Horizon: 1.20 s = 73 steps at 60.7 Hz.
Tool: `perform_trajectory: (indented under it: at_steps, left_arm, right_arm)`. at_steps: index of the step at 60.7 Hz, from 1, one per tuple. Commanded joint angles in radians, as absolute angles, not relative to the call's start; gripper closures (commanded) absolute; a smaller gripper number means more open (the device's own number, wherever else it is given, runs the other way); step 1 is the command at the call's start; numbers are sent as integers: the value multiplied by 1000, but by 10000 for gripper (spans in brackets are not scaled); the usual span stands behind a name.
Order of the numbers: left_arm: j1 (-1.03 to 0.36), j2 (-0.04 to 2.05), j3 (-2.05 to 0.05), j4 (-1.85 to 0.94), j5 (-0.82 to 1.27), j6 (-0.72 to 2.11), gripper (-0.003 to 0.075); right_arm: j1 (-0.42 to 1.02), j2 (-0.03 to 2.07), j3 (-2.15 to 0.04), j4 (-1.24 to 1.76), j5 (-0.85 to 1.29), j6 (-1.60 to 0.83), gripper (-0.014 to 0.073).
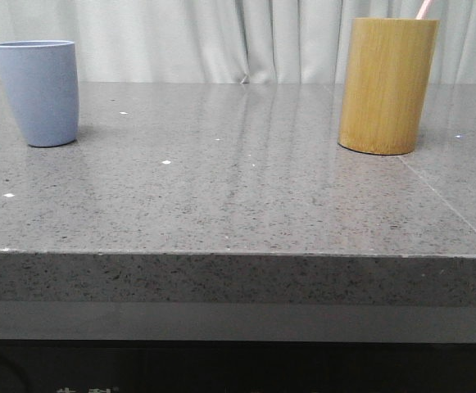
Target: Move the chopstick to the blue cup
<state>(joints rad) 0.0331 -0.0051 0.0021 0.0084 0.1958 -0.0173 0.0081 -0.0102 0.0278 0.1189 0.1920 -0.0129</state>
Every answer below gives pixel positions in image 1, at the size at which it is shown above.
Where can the blue plastic cup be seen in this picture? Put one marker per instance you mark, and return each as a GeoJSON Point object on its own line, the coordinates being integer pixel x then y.
{"type": "Point", "coordinates": [41, 83]}

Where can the pink chopstick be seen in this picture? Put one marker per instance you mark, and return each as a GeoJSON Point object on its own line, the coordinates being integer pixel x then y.
{"type": "Point", "coordinates": [423, 9]}

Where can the white pleated curtain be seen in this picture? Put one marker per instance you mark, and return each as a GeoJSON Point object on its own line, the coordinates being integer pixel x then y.
{"type": "Point", "coordinates": [284, 42]}

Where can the bamboo cylindrical holder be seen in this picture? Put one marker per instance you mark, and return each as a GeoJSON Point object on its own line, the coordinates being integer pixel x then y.
{"type": "Point", "coordinates": [389, 63]}

